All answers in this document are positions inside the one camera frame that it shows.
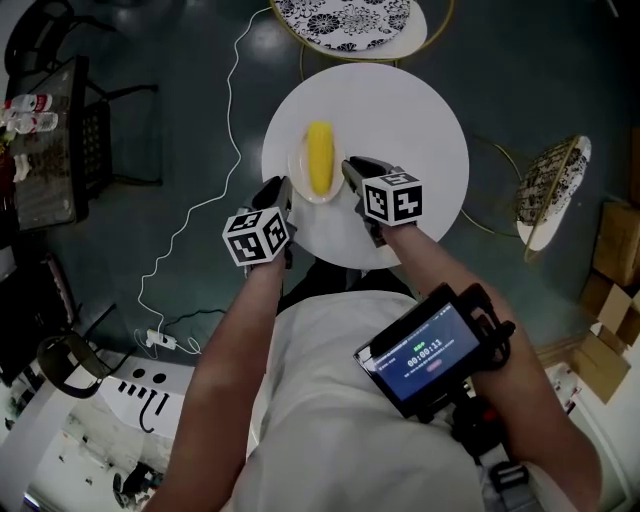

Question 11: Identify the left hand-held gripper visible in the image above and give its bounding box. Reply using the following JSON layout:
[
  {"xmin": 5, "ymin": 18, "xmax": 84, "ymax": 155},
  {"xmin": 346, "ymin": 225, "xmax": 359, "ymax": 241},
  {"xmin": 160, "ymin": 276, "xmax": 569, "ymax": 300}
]
[{"xmin": 222, "ymin": 174, "xmax": 299, "ymax": 270}]

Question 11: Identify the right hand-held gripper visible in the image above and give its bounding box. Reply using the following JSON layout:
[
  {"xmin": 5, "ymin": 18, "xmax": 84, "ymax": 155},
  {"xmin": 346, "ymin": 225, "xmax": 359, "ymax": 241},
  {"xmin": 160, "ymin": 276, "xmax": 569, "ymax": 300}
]
[{"xmin": 340, "ymin": 156, "xmax": 424, "ymax": 247}]

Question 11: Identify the white oval plate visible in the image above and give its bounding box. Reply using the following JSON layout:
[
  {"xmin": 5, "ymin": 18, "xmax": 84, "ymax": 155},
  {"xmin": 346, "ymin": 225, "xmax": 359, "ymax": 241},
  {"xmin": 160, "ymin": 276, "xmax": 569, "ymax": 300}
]
[{"xmin": 287, "ymin": 132, "xmax": 346, "ymax": 205}]

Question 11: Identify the yellow corn cob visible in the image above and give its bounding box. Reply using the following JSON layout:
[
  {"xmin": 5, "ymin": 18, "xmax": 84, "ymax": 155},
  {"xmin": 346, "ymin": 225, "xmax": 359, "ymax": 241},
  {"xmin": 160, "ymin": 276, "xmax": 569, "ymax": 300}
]
[{"xmin": 305, "ymin": 120, "xmax": 335, "ymax": 197}]

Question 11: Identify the person's left forearm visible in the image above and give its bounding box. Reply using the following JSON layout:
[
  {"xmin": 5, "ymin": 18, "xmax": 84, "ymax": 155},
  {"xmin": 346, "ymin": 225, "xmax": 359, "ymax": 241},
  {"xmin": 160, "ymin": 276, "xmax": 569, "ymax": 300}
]
[{"xmin": 169, "ymin": 259, "xmax": 286, "ymax": 512}]

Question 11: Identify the person's right forearm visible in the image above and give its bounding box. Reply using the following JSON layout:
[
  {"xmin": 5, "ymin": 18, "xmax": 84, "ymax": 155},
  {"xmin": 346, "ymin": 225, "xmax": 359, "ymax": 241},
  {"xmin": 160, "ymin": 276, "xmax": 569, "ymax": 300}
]
[{"xmin": 382, "ymin": 224, "xmax": 601, "ymax": 481}]

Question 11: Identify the round white table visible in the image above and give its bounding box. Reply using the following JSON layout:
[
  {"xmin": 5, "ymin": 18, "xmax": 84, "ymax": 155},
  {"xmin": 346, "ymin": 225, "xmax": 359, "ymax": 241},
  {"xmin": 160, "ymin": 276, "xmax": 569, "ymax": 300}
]
[{"xmin": 261, "ymin": 62, "xmax": 470, "ymax": 271}]

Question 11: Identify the black white floral cushion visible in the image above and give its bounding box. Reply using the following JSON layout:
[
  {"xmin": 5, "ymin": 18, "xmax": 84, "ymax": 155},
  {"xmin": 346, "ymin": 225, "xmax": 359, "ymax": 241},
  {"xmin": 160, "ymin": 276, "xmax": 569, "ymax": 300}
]
[{"xmin": 273, "ymin": 0, "xmax": 412, "ymax": 53}]

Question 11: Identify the white power strip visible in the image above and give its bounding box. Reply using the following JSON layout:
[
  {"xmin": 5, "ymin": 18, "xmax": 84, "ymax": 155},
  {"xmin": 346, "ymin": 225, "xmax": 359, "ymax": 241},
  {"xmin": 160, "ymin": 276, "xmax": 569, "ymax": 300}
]
[{"xmin": 144, "ymin": 328, "xmax": 177, "ymax": 350}]

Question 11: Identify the person's white shirt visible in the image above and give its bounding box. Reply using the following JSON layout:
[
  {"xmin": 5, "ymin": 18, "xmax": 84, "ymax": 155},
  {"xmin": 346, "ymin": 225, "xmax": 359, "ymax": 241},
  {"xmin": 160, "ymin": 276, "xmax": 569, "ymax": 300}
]
[{"xmin": 232, "ymin": 292, "xmax": 576, "ymax": 512}]

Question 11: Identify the dark glass side table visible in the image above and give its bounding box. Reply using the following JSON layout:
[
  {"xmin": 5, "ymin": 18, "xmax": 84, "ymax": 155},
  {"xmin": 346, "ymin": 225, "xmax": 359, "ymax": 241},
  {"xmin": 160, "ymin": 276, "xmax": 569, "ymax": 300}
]
[{"xmin": 12, "ymin": 54, "xmax": 164, "ymax": 231}]

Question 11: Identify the white counter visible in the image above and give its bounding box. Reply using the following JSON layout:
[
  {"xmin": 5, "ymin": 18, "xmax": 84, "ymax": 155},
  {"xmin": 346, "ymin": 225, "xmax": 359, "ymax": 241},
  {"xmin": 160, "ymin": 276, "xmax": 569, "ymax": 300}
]
[{"xmin": 0, "ymin": 357, "xmax": 261, "ymax": 512}]

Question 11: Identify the group of clear water bottles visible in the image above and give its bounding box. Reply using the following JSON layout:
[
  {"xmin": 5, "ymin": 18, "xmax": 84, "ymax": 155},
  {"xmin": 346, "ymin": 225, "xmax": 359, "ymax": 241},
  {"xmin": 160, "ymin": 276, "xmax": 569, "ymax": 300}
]
[{"xmin": 2, "ymin": 93, "xmax": 60, "ymax": 135}]

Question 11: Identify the black round stool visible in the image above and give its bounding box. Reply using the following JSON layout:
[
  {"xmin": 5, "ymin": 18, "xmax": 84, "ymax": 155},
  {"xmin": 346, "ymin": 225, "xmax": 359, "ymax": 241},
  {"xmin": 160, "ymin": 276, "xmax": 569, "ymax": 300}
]
[{"xmin": 35, "ymin": 333, "xmax": 116, "ymax": 400}]

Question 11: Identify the black metal chair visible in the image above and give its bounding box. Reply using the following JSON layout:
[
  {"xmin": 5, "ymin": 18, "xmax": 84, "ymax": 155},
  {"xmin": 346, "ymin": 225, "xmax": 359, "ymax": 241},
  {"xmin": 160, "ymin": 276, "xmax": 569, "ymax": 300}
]
[{"xmin": 4, "ymin": 0, "xmax": 119, "ymax": 86}]

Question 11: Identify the white power cable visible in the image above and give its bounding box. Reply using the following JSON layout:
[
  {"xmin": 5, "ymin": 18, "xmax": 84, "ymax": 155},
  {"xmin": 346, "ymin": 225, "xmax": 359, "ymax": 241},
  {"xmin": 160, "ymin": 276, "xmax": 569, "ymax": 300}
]
[{"xmin": 137, "ymin": 7, "xmax": 274, "ymax": 346}]

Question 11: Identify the gold wire chair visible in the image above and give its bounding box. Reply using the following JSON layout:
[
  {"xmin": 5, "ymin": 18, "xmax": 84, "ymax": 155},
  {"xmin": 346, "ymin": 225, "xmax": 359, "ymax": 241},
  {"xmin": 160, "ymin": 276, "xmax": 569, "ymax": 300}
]
[
  {"xmin": 459, "ymin": 133, "xmax": 594, "ymax": 264},
  {"xmin": 269, "ymin": 0, "xmax": 456, "ymax": 84}
]

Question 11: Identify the grey strap with black buckle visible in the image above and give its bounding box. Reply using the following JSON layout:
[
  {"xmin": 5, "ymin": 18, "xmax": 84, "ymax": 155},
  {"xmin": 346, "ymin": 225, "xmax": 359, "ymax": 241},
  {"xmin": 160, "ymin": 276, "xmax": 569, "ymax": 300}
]
[{"xmin": 479, "ymin": 462, "xmax": 539, "ymax": 512}]

